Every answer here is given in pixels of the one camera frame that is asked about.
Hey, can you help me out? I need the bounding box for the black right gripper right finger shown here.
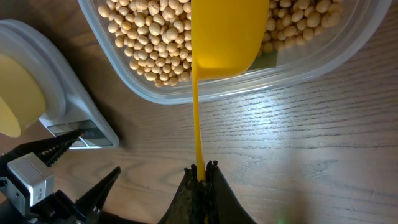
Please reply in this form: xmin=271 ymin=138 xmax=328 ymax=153
xmin=206 ymin=161 xmax=256 ymax=224

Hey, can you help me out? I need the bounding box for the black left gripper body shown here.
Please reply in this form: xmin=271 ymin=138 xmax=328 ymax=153
xmin=1 ymin=155 xmax=100 ymax=223

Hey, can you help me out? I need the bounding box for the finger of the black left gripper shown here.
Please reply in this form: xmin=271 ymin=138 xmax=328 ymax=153
xmin=9 ymin=130 xmax=82 ymax=167
xmin=74 ymin=166 xmax=121 ymax=221

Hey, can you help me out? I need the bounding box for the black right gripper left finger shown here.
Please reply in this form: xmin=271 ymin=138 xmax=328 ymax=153
xmin=159 ymin=164 xmax=201 ymax=224

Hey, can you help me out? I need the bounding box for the orange plastic measuring scoop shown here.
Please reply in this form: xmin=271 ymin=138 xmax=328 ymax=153
xmin=191 ymin=0 xmax=269 ymax=182

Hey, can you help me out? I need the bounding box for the white digital kitchen scale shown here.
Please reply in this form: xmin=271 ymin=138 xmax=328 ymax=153
xmin=1 ymin=19 xmax=119 ymax=149

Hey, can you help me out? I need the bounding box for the pale yellow plastic bowl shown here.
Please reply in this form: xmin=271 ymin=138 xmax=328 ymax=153
xmin=1 ymin=54 xmax=47 ymax=138

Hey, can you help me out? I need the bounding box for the clear plastic soybean container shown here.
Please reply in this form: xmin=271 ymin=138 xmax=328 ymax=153
xmin=78 ymin=0 xmax=392 ymax=105

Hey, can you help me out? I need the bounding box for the pile of soybeans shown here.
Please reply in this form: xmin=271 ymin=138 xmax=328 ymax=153
xmin=98 ymin=0 xmax=343 ymax=86

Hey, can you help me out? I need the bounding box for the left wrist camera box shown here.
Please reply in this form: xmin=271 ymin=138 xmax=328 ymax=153
xmin=1 ymin=152 xmax=55 ymax=216

